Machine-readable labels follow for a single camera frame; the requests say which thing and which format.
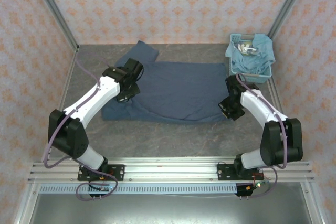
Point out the grey metal sheet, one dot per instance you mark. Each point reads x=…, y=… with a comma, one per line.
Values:
x=170, y=211

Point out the aluminium corner post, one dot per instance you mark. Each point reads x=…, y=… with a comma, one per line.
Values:
x=53, y=9
x=289, y=3

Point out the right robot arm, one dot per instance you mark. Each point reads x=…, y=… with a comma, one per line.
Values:
x=270, y=140

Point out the aluminium table edge rail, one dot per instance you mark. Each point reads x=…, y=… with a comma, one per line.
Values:
x=68, y=77
x=276, y=98

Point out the small white plastic object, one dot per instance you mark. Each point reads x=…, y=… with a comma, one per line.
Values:
x=246, y=48

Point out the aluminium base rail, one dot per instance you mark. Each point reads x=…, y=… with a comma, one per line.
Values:
x=170, y=171

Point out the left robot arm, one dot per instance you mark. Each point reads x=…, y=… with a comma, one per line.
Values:
x=105, y=90

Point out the aluminium frame leg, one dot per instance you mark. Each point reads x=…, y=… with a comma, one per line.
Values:
x=313, y=205
x=26, y=205

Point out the dark blue t-shirt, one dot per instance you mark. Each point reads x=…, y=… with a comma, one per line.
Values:
x=178, y=93

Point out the light blue plastic basket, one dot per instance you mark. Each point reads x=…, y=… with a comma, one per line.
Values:
x=249, y=78

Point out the light blue t-shirt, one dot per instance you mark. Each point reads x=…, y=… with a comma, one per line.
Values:
x=252, y=58

